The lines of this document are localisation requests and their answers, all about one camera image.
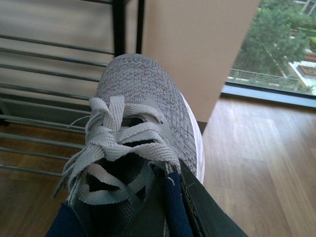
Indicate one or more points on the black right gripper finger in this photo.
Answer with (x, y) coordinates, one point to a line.
(206, 218)

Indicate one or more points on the grey knit sneaker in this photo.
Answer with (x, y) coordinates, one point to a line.
(140, 129)

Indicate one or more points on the black metal shoe rack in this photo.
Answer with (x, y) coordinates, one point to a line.
(52, 55)

